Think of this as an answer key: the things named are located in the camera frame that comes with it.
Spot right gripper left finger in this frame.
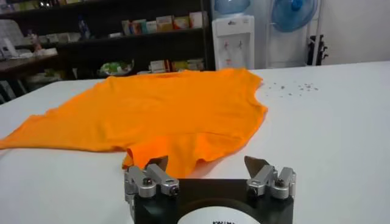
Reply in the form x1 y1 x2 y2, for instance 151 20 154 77
124 155 180 202

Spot white metal jug rack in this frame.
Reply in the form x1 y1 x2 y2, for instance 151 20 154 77
264 0 322 68

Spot large white table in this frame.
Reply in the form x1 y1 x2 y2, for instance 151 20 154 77
0 60 390 224

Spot clear bottle pink decor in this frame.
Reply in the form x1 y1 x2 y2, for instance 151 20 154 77
26 29 43 52

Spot white paper cup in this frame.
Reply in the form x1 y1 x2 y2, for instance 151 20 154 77
189 12 204 29

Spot green yellow medicine box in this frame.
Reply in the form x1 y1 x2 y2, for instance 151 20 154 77
171 60 189 72

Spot scattered dark crumbs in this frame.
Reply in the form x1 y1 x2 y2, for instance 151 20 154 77
263 80 320 99

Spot bowl of green fruit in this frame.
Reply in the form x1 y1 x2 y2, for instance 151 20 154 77
97 59 135 77

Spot tilted blue water jug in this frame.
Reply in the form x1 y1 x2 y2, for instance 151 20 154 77
272 0 318 33

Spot orange t-shirt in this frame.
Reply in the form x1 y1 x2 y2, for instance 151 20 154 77
0 67 269 179

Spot black tripod stand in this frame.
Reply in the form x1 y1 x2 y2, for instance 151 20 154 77
307 34 329 66

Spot orange red medicine box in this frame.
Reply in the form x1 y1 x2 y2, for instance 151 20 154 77
172 16 191 30

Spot white water dispenser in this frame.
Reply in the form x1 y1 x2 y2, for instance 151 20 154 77
211 15 255 71

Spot black shelf unit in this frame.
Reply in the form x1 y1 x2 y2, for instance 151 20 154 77
0 0 214 80

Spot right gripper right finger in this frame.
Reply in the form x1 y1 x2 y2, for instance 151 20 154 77
244 155 297 200

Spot red white medicine box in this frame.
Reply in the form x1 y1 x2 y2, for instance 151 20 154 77
149 59 171 74

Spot brown wooden desk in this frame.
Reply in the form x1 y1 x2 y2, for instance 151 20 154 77
0 54 62 80

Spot upright blue water jug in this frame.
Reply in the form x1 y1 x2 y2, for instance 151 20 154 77
213 0 252 15

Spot multicolour medicine box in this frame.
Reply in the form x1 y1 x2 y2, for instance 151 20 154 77
130 19 148 35

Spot green grey medicine box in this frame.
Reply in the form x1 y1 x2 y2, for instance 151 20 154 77
186 58 205 71

